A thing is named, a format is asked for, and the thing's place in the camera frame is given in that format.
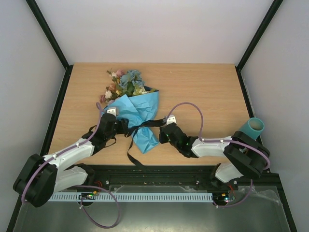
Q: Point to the black frame post right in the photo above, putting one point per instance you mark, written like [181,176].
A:
[259,33]

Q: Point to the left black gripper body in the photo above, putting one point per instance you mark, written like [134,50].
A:
[110,135]

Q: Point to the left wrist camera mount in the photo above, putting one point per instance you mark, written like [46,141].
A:
[113,110]

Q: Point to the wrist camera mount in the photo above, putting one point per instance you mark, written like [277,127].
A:
[113,110]
[170,119]

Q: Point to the blue wrapping paper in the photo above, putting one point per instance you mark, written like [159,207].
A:
[138,109]

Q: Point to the black frame post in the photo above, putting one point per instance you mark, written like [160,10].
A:
[48,33]
[259,33]

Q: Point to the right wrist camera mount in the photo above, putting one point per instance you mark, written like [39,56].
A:
[170,119]

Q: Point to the artificial flower bunch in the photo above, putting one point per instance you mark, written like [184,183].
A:
[129,83]

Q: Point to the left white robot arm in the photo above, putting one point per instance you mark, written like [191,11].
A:
[42,176]

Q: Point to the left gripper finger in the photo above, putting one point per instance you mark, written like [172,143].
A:
[125,132]
[122,123]

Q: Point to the black frame post left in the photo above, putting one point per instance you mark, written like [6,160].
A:
[48,33]

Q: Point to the black ribbon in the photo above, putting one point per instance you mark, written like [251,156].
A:
[133,158]

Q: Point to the teal cylindrical vase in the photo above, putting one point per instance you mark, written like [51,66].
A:
[253,127]

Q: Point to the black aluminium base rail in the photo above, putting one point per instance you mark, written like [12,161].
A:
[198,177]

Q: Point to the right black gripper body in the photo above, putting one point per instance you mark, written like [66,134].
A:
[163,133]

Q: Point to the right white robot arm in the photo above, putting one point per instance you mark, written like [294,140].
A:
[246,157]

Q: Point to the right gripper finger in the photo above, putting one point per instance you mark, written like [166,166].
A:
[162,137]
[160,122]

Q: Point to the light blue slotted cable duct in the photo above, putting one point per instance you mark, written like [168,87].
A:
[133,197]

